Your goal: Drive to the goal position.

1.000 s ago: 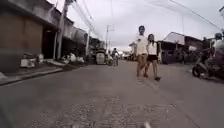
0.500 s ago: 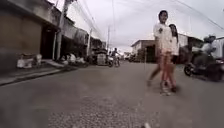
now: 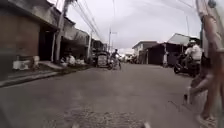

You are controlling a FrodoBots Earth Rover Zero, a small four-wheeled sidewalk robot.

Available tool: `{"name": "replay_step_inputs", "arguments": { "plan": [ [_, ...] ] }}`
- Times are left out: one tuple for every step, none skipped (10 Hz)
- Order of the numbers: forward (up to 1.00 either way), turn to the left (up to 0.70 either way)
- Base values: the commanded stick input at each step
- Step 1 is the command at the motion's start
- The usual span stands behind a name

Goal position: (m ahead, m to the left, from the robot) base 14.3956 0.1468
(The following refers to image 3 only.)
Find concrete kerb strip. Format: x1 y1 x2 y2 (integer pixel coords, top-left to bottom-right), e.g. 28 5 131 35
0 61 93 88

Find grey concrete road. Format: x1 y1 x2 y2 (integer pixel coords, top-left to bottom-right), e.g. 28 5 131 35
0 63 224 128

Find vehicle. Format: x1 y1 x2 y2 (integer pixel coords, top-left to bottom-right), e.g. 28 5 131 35
95 49 110 69

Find utility pole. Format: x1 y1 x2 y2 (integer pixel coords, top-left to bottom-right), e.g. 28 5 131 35
107 28 113 54
53 0 73 64
86 29 94 63

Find person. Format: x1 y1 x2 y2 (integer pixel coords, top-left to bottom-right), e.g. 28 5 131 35
110 48 122 69
183 0 224 128
181 40 203 69

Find dark motorcycle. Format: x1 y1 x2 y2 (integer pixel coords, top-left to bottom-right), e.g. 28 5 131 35
173 54 201 78

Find overhead wires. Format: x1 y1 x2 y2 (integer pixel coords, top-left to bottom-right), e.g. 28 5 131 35
68 0 201 43

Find bicycle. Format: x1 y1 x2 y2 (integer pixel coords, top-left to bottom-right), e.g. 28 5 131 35
107 58 123 71

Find heap of white sacks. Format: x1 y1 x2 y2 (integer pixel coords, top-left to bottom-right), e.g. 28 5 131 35
60 53 86 67

